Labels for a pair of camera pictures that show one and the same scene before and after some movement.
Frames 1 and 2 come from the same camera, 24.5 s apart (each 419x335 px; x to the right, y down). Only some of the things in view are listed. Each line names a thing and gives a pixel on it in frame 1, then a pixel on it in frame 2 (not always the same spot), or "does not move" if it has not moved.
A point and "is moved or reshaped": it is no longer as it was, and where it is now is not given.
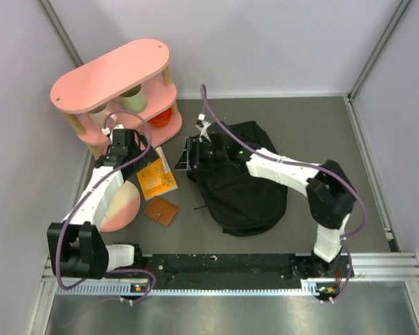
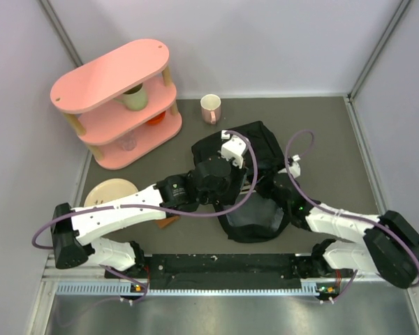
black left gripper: (144, 162) -> (239, 173)
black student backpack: (244, 200) is moved or reshaped
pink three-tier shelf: (130, 91) does not move
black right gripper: (184, 162) -> (263, 192)
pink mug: (98, 114) -> (211, 108)
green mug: (135, 100) does not move
